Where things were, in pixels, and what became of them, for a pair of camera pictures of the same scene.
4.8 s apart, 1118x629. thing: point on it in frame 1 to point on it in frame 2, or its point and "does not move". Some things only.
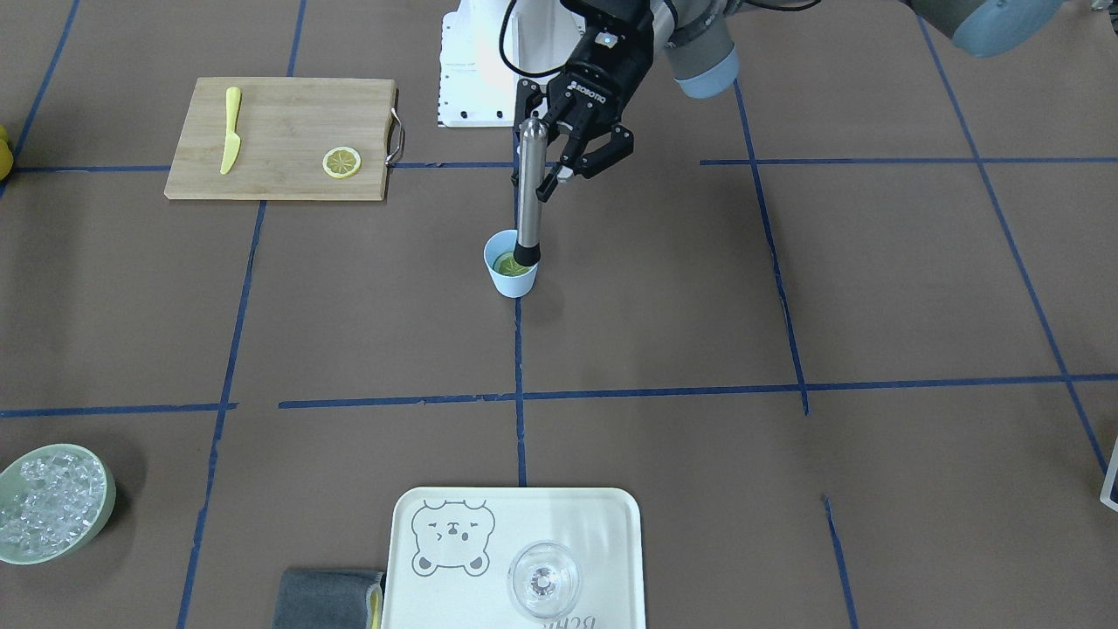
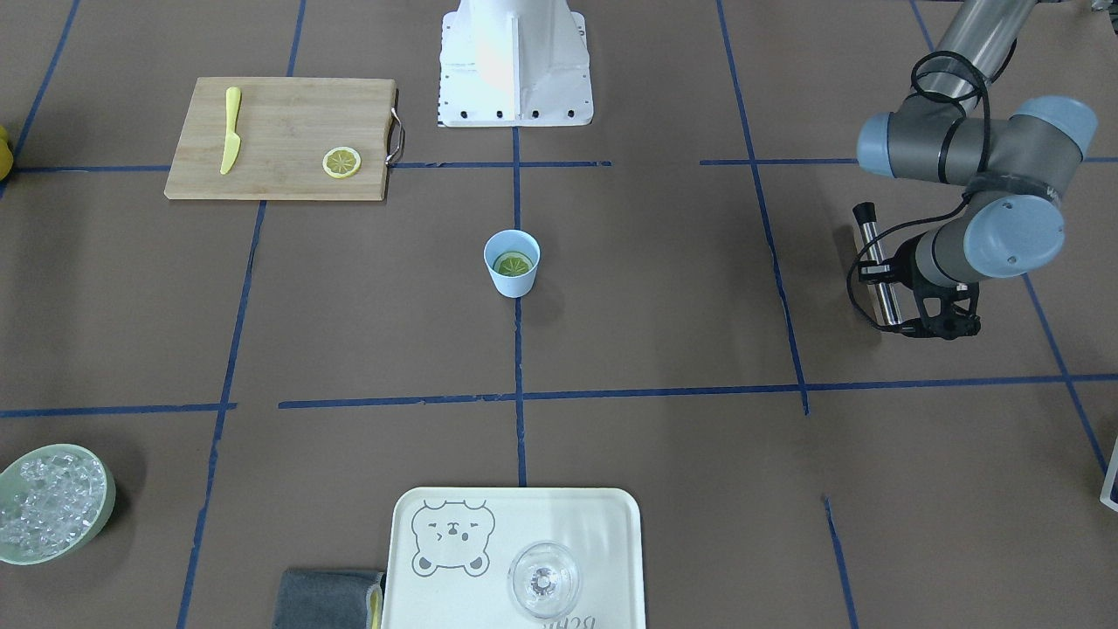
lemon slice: x=507 y=265 does not move
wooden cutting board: x=287 y=125 does not move
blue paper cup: x=510 y=279 does not move
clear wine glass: x=543 y=578 does not move
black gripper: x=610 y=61 to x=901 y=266
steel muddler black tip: x=530 y=192 to x=866 y=214
